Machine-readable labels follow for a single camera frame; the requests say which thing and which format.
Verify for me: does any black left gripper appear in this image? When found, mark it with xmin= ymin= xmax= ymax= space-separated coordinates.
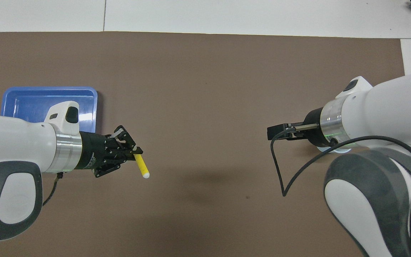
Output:
xmin=73 ymin=125 xmax=144 ymax=178

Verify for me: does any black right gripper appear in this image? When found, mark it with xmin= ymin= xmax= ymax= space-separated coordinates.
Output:
xmin=267 ymin=108 xmax=334 ymax=147

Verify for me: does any yellow pen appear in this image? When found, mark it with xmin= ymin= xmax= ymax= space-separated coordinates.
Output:
xmin=133 ymin=146 xmax=150 ymax=179

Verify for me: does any blue plastic tray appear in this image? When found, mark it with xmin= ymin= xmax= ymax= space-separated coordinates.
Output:
xmin=0 ymin=86 xmax=98 ymax=134

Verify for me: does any translucent light blue pen cup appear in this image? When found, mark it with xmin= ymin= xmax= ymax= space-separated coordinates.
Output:
xmin=316 ymin=145 xmax=352 ymax=154

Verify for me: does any brown table mat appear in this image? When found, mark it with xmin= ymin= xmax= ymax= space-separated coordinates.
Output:
xmin=0 ymin=31 xmax=411 ymax=257

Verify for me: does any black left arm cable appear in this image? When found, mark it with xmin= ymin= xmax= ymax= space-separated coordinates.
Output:
xmin=42 ymin=172 xmax=65 ymax=207

